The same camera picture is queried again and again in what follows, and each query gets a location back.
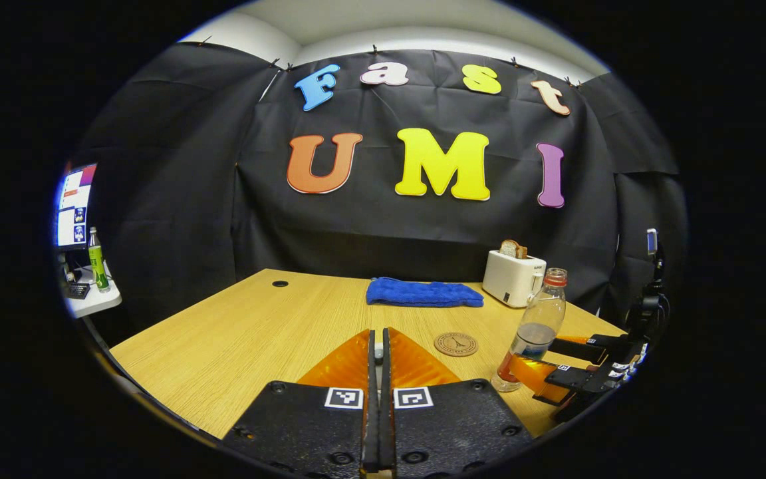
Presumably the white toaster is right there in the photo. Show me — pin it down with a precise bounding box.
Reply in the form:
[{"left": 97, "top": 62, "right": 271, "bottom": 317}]
[{"left": 482, "top": 250, "right": 547, "bottom": 308}]

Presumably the white side shelf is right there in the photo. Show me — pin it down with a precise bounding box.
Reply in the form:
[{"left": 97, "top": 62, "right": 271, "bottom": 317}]
[{"left": 64, "top": 263, "right": 123, "bottom": 319}]

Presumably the clear plastic water bottle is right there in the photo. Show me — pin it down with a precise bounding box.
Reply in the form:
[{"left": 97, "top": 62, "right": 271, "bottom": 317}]
[{"left": 491, "top": 268, "right": 568, "bottom": 393}]

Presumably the computer monitor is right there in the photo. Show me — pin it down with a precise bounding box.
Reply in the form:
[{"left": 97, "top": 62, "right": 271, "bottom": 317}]
[{"left": 56, "top": 164, "right": 98, "bottom": 250}]

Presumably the blue towel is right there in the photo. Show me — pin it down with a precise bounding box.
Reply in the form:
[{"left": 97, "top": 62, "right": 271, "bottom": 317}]
[{"left": 366, "top": 277, "right": 485, "bottom": 309}]

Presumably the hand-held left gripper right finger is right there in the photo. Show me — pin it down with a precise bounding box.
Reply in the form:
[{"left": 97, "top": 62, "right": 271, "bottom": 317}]
[{"left": 380, "top": 327, "right": 535, "bottom": 479}]

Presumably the green bottle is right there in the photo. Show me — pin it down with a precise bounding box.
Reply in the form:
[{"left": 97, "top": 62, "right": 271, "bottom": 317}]
[{"left": 88, "top": 227, "right": 111, "bottom": 293}]

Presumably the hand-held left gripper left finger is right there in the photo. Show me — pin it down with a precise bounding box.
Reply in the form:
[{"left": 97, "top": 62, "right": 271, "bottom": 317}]
[{"left": 222, "top": 329, "right": 380, "bottom": 479}]

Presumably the round brown coaster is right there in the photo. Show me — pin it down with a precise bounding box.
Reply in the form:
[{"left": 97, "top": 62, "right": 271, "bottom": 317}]
[{"left": 434, "top": 332, "right": 479, "bottom": 358}]

